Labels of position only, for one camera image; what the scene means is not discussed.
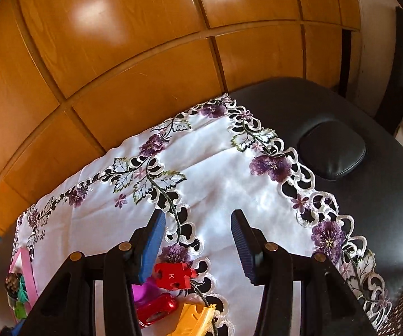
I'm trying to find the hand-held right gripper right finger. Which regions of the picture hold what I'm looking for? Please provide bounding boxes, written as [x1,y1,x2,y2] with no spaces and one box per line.
[230,209,377,336]

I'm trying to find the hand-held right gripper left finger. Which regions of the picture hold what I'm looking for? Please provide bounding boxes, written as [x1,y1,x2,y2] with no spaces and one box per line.
[27,210,167,336]

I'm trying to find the yellow toy track piece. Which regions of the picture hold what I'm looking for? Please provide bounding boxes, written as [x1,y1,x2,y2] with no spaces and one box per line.
[172,302,219,336]

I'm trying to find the pink shallow box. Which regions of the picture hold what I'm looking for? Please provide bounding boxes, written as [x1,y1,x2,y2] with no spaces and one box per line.
[8,247,39,309]

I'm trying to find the teal plastic toy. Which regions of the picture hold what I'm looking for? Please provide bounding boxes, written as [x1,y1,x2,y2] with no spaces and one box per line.
[17,276,31,303]

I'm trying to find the red puzzle piece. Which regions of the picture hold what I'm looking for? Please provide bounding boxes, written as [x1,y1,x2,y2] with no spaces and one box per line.
[153,262,197,291]

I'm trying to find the magenta plastic toy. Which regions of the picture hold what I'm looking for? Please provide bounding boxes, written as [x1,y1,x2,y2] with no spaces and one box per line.
[132,276,162,303]

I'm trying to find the glossy red plastic toy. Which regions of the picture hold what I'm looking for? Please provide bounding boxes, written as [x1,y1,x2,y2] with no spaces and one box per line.
[135,292,179,327]

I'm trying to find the white embroidered floral tablecloth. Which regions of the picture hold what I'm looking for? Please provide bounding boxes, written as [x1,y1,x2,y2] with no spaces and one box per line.
[11,93,393,336]

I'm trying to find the black face hole cushion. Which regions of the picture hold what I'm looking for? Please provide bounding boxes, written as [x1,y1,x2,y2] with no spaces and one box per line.
[299,121,367,181]

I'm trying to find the black padded massage table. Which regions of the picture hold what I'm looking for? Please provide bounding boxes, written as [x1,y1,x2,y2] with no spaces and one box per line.
[0,77,403,336]

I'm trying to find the large wooden wardrobe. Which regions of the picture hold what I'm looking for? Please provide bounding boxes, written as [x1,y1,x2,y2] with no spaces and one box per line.
[0,0,361,232]

